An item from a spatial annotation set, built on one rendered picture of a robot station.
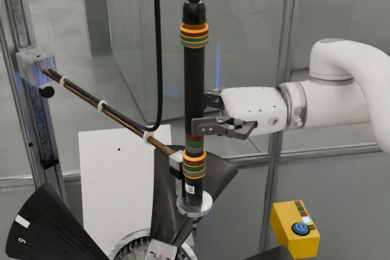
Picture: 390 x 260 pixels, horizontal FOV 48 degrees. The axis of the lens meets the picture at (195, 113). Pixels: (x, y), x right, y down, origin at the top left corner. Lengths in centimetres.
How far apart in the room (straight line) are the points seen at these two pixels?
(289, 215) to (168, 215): 50
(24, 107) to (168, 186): 54
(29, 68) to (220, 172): 57
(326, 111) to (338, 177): 121
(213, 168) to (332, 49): 42
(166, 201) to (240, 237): 101
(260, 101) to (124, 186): 62
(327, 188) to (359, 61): 132
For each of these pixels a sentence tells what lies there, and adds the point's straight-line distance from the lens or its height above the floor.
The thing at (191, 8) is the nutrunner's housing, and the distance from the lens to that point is 66.
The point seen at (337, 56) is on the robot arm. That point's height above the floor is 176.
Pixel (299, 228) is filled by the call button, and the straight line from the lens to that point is 138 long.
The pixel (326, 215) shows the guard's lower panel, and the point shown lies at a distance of 210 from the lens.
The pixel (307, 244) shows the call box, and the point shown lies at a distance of 140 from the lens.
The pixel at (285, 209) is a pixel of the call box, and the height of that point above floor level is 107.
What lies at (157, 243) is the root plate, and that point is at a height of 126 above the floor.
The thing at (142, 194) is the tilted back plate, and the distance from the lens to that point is 126.
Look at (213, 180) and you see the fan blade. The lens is 102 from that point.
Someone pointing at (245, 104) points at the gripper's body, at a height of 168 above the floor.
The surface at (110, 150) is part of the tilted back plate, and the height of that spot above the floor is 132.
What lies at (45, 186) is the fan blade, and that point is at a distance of 100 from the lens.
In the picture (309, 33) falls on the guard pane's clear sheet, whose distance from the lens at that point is 158.
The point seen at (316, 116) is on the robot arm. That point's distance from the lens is 78.
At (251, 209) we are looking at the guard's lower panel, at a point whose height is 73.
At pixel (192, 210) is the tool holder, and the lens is 85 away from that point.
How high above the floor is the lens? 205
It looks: 31 degrees down
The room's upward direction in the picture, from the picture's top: straight up
